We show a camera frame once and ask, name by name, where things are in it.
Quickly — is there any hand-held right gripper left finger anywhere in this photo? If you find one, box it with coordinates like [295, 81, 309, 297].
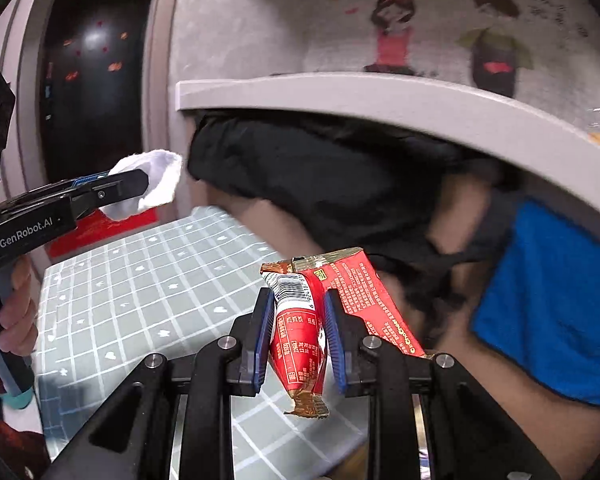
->
[40, 287, 276, 480]

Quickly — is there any black hanging cloth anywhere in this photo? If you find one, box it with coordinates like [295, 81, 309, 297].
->
[186, 110, 526, 346]

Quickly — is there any blue towel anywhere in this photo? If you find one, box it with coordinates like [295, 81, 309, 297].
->
[470, 199, 600, 408]

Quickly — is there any black door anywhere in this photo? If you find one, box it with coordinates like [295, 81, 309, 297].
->
[37, 0, 156, 186]

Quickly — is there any person's left hand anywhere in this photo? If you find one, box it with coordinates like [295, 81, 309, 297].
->
[0, 257, 39, 357]

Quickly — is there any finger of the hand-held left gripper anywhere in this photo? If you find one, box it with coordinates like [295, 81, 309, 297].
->
[72, 173, 112, 192]
[67, 169, 149, 218]

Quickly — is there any cartoon girl wall sticker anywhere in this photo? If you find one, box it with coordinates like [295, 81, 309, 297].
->
[362, 0, 418, 73]

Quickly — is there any red floor mat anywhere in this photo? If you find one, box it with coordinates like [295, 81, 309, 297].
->
[47, 207, 159, 260]

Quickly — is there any grey stone counter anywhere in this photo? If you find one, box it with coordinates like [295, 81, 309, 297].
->
[176, 71, 600, 211]

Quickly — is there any black script wall sticker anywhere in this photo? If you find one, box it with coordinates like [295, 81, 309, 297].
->
[497, 0, 588, 38]

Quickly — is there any red bar wrapper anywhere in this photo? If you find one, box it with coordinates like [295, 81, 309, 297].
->
[260, 259, 331, 418]

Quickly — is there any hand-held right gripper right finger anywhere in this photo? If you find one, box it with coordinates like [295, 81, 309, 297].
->
[322, 289, 563, 480]

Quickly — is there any red and yellow snack packet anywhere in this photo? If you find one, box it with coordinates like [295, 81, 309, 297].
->
[292, 247, 428, 360]

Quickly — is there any green checked tablecloth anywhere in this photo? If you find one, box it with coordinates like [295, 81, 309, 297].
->
[30, 205, 376, 480]

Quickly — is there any cartoon boy wall sticker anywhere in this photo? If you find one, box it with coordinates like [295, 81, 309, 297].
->
[457, 0, 536, 98]

